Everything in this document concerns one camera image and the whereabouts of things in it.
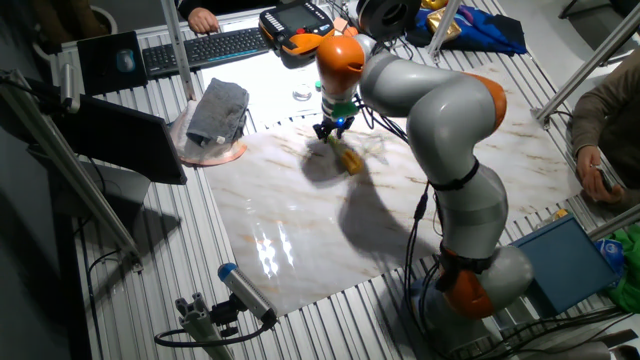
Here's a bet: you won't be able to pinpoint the marble pattern sheet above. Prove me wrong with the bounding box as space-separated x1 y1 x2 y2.
202 62 585 317

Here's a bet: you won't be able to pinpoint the blue white packet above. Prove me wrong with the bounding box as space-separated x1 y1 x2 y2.
594 237 626 274

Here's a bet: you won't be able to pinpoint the bare hand of black-sleeved person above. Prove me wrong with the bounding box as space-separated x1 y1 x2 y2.
187 7 221 36

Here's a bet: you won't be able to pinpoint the green bag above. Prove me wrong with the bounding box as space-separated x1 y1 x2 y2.
607 224 640 315

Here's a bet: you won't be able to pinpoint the silver camera blue cap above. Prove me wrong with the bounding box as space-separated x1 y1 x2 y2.
217 262 279 326

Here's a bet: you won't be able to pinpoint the black camera cable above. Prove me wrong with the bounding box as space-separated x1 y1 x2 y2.
153 319 276 349

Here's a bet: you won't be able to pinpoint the pink plate orange rim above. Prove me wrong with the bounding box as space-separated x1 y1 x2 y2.
168 99 249 168

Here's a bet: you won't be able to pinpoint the empty clear glass cup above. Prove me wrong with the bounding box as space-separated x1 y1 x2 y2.
292 82 314 103

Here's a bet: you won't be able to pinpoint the black-sleeved forearm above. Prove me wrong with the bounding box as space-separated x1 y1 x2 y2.
175 0 281 21

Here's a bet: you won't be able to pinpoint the black phone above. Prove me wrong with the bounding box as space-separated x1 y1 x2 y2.
594 164 615 194

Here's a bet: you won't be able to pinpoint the bare hand of brown-sleeved person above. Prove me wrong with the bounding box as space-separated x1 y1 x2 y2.
576 144 626 204

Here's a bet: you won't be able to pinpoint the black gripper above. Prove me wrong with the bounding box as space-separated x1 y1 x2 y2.
313 112 357 143

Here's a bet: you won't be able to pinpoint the black keyboard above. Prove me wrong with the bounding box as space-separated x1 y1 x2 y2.
142 27 274 79

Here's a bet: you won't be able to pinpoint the printed white paper sheets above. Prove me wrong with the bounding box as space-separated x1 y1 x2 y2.
199 47 331 134

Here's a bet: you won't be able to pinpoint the black round spool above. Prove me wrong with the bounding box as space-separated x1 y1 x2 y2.
355 0 424 44

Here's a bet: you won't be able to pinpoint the brown-sleeved forearm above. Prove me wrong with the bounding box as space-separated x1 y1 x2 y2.
571 49 640 191

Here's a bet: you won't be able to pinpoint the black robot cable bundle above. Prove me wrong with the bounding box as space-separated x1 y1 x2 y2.
402 182 634 360

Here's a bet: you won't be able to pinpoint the orange black teach pendant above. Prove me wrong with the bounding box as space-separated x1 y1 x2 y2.
258 0 336 57

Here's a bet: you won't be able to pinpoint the grey computer mouse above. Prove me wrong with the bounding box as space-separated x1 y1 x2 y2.
115 48 137 74

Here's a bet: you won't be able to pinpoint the aluminium frame post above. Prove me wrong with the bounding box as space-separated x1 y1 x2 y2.
428 0 462 57
535 0 640 127
0 69 144 274
159 0 197 101
587 202 640 241

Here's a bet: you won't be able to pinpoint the yellow sponge brush green handle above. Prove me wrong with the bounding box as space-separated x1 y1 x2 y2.
325 133 365 176

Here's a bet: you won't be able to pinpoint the grey folded towel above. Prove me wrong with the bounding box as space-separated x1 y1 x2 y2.
185 77 250 148

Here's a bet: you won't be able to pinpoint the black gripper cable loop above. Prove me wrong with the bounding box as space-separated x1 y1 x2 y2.
357 94 409 144

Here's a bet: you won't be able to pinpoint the black monitor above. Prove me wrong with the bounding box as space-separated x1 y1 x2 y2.
52 94 189 186

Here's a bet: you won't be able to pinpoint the blue cloth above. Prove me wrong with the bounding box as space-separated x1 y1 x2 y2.
404 4 529 56

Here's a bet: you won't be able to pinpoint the blue box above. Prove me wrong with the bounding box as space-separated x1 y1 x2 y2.
504 213 621 319

